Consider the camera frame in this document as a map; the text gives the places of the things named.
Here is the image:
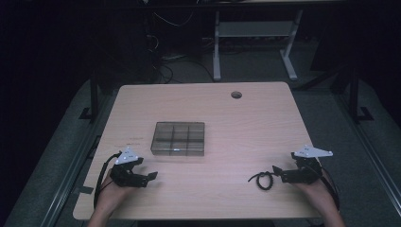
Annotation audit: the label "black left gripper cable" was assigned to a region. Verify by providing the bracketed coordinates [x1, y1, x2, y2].
[93, 151, 123, 210]

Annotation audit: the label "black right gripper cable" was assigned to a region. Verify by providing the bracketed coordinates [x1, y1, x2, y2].
[315, 166, 341, 211]

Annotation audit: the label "black metal stand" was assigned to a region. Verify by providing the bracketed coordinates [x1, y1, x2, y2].
[78, 69, 102, 123]
[341, 67, 375, 124]

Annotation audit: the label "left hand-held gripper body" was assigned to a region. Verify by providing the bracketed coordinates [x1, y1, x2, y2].
[109, 146, 149, 188]

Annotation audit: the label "black floor cables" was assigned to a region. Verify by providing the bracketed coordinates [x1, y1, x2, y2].
[152, 56, 216, 85]

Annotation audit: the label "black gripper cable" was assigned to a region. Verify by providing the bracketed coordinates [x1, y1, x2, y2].
[93, 151, 123, 210]
[315, 166, 341, 211]

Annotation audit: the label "grey tape strip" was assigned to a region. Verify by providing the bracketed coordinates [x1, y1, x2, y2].
[71, 185, 95, 195]

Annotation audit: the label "person's right hand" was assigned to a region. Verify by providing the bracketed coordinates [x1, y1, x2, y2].
[294, 179, 340, 217]

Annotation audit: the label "thin white hanging cable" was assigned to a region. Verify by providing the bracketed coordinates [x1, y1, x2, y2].
[153, 11, 194, 28]

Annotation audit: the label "black beaded bracelet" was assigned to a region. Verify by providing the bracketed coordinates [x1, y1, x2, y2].
[247, 170, 274, 191]

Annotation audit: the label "clear plastic compartment box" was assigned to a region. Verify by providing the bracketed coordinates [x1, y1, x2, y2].
[150, 121, 206, 157]

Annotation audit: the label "white metal table frame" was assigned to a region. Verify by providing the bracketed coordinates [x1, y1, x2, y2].
[212, 9, 305, 81]

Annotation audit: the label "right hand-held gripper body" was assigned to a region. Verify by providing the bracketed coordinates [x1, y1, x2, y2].
[280, 145, 334, 184]

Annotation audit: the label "grey metal rail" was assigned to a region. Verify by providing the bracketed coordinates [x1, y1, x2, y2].
[40, 89, 121, 227]
[334, 91, 401, 207]

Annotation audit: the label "person's left hand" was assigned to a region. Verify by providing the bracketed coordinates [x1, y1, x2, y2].
[94, 174, 136, 216]

